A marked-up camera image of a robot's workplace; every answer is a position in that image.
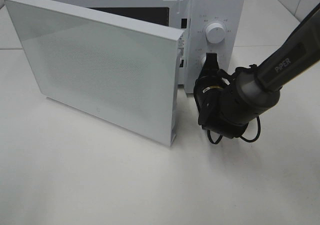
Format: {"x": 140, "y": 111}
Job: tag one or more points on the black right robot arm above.
{"x": 230, "y": 105}

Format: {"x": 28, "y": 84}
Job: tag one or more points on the white microwave door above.
{"x": 119, "y": 69}

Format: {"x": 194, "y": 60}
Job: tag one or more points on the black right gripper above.
{"x": 209, "y": 86}

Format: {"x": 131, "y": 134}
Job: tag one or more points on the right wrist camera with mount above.
{"x": 206, "y": 111}

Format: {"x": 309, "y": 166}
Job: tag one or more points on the white microwave oven body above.
{"x": 162, "y": 16}

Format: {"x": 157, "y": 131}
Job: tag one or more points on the white warning label sticker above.
{"x": 181, "y": 47}

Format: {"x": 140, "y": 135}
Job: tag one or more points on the upper white power knob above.
{"x": 215, "y": 32}

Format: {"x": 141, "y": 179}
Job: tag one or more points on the white timer knob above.
{"x": 203, "y": 60}

